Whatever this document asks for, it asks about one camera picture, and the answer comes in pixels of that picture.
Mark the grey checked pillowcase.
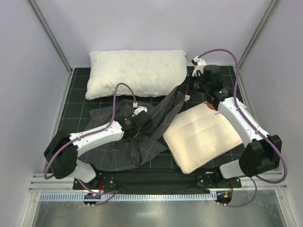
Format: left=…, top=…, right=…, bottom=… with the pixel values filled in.
left=80, top=87, right=185, bottom=172

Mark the cream bear print pillow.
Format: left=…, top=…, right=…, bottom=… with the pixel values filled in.
left=163, top=102, right=242, bottom=174

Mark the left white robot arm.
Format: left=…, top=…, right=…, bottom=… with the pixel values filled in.
left=44, top=111, right=153, bottom=190

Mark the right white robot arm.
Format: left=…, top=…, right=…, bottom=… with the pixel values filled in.
left=180, top=65, right=282, bottom=187

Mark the white plain pillow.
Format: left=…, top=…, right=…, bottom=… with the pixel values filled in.
left=85, top=50, right=187, bottom=100

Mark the black grid cutting mat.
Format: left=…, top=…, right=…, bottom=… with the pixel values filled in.
left=57, top=66, right=245, bottom=169

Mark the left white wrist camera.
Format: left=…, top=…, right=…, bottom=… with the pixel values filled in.
left=132, top=101, right=148, bottom=116

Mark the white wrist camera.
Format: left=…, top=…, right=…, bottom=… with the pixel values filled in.
left=132, top=101, right=148, bottom=116
left=191, top=56, right=207, bottom=77

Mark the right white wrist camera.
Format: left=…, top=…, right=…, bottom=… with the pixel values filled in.
left=191, top=56, right=207, bottom=77

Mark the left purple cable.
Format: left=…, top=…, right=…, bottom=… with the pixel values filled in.
left=44, top=82, right=139, bottom=208

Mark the purple cable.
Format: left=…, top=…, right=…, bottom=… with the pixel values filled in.
left=44, top=82, right=139, bottom=208
left=195, top=48, right=291, bottom=208

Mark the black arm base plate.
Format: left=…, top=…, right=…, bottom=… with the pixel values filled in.
left=86, top=167, right=241, bottom=195

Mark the slotted grey cable duct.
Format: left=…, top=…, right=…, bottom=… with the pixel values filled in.
left=39, top=192, right=217, bottom=202

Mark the right aluminium frame post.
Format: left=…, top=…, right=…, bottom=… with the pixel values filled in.
left=238, top=0, right=281, bottom=69

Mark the aluminium frame post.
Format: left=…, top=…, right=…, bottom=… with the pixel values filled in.
left=27, top=0, right=72, bottom=74
left=238, top=0, right=281, bottom=69

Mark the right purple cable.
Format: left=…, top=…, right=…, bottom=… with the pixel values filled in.
left=195, top=48, right=291, bottom=208

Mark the left aluminium frame post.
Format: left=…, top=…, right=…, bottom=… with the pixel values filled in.
left=27, top=0, right=72, bottom=74

